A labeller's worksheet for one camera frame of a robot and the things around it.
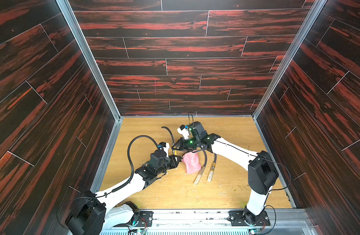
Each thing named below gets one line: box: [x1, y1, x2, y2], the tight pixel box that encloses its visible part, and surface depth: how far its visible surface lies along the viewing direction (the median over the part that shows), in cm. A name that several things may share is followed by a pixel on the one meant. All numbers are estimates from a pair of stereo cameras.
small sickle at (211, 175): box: [207, 153, 218, 182], surface depth 90 cm
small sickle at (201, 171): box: [193, 149, 208, 186], surface depth 90 cm
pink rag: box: [181, 151, 202, 175], surface depth 90 cm
